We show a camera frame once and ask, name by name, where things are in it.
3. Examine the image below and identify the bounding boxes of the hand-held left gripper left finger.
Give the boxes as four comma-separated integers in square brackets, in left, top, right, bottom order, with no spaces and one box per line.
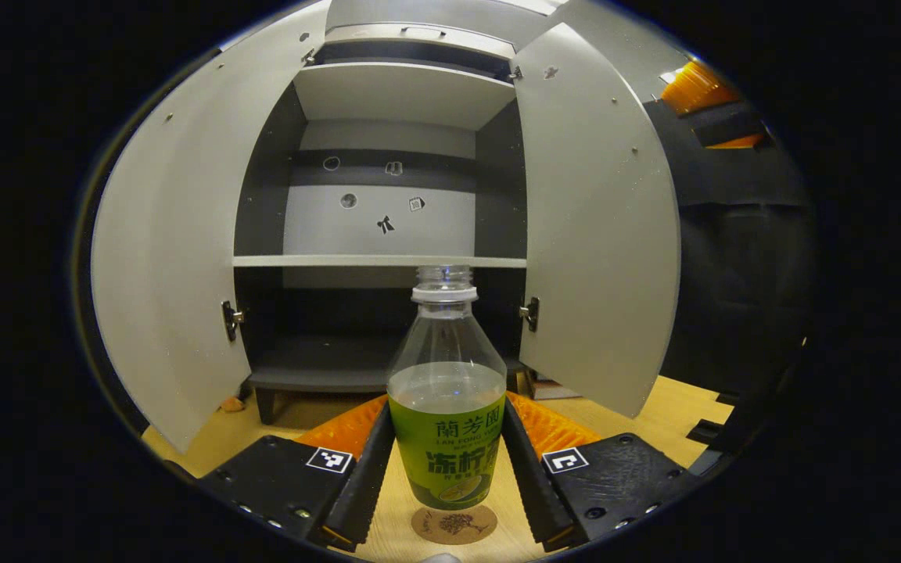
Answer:
[199,393,397,552]

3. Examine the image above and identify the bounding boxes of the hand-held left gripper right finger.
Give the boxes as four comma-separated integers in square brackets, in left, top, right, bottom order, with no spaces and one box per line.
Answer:
[501,391,705,552]

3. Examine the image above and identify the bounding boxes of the green label plastic bottle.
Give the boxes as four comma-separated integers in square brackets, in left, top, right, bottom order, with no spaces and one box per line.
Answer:
[386,264,508,511]

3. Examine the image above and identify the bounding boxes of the round brown coaster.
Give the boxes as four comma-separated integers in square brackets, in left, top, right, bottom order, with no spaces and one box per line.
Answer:
[411,503,498,546]

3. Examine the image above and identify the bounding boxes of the grey cabinet door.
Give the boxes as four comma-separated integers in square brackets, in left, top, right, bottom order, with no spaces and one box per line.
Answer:
[91,0,332,454]
[512,22,682,419]

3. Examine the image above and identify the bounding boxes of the grey cabinet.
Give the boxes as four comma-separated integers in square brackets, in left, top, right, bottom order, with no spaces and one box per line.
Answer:
[233,22,533,425]

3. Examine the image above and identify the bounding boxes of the black backdrop cloth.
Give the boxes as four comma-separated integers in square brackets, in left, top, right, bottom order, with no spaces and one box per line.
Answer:
[642,94,819,392]

